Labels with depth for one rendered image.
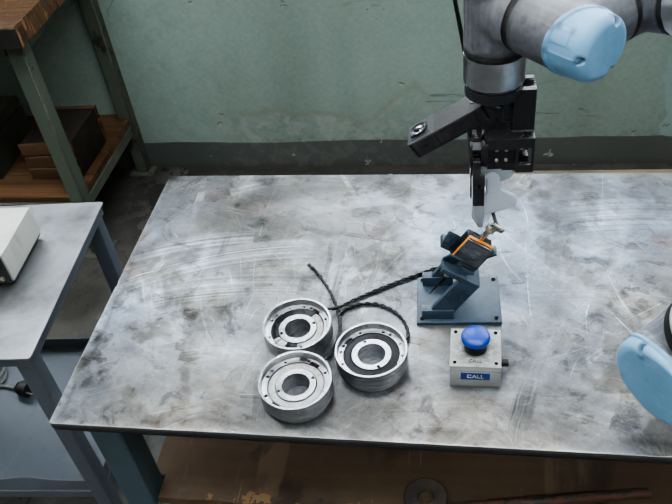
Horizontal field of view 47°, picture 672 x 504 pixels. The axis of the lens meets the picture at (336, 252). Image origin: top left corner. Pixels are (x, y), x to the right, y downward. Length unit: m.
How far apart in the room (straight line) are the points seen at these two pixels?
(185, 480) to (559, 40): 0.94
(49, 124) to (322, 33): 0.91
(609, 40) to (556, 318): 0.50
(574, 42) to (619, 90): 1.92
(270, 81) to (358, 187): 1.35
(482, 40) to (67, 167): 1.84
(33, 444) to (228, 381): 0.92
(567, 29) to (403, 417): 0.55
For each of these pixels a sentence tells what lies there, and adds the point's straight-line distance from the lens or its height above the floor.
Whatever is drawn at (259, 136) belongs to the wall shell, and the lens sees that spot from 2.91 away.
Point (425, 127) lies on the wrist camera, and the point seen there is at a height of 1.12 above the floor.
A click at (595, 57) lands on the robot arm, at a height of 1.28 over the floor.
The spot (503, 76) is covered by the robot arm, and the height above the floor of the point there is 1.21.
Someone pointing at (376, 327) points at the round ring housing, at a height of 0.83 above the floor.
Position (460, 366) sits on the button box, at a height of 0.84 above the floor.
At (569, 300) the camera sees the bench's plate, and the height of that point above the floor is 0.80.
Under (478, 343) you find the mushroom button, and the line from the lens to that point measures 1.08.
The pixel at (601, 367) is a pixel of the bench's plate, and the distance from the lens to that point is 1.16.
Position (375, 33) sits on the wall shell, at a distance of 2.62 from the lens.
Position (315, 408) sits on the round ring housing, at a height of 0.83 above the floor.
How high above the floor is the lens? 1.68
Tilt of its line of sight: 41 degrees down
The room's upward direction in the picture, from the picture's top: 8 degrees counter-clockwise
